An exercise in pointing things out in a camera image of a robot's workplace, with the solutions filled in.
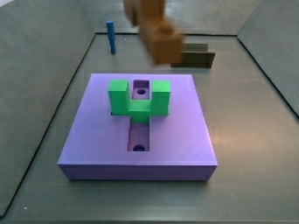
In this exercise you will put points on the brown wooden cross block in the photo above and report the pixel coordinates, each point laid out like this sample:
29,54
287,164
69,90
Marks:
161,40

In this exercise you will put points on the blue hexagonal peg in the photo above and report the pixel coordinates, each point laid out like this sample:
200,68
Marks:
110,36

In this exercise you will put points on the purple base plate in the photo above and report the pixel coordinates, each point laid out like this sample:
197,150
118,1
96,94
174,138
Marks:
109,148

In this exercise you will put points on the dark grey fixture block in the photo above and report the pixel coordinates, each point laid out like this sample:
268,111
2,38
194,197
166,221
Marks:
194,56

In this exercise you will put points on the green U-shaped block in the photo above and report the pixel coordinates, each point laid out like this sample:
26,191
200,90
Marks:
146,100

